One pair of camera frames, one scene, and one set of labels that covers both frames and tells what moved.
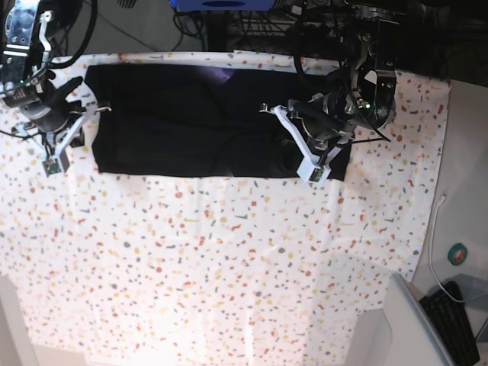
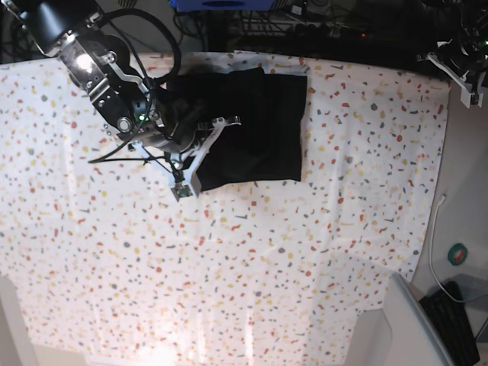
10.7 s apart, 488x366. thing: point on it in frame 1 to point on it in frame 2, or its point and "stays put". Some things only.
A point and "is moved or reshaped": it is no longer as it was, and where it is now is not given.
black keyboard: [451, 322] stays put
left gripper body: [52, 113] to [175, 126]
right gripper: [325, 117] to [467, 55]
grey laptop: [415, 339] stays put
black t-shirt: [168, 120] is moved or reshaped
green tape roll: [457, 254] stays put
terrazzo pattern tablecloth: [187, 271] stays put
